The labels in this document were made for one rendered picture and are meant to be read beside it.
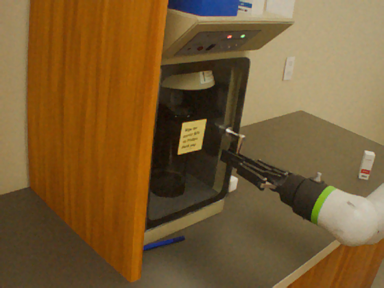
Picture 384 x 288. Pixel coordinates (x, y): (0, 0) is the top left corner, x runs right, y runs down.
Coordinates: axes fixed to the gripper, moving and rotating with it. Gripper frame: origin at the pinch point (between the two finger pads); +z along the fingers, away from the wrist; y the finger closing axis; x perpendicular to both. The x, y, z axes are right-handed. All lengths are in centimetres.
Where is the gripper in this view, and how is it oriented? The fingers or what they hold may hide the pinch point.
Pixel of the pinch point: (234, 159)
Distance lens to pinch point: 113.6
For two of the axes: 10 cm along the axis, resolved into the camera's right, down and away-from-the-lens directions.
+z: -7.0, -3.7, 6.2
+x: -2.1, 9.3, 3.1
